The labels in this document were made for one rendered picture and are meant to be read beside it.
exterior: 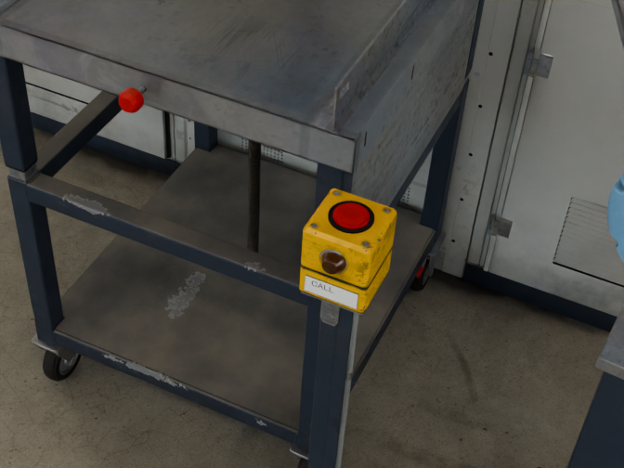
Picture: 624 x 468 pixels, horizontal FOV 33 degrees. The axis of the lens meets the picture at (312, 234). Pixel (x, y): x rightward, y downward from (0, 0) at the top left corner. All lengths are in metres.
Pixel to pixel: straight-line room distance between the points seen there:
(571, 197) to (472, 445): 0.52
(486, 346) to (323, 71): 0.97
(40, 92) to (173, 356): 0.93
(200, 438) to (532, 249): 0.78
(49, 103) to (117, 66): 1.19
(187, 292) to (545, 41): 0.81
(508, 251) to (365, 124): 0.96
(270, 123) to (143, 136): 1.17
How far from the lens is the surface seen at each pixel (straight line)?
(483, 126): 2.10
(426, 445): 2.06
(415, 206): 2.28
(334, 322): 1.22
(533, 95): 2.01
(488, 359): 2.22
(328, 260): 1.11
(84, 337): 1.99
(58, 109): 2.63
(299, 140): 1.36
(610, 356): 1.26
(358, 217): 1.12
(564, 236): 2.19
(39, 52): 1.53
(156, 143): 2.50
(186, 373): 1.92
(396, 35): 1.48
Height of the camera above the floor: 1.66
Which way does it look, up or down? 43 degrees down
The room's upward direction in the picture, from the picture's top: 4 degrees clockwise
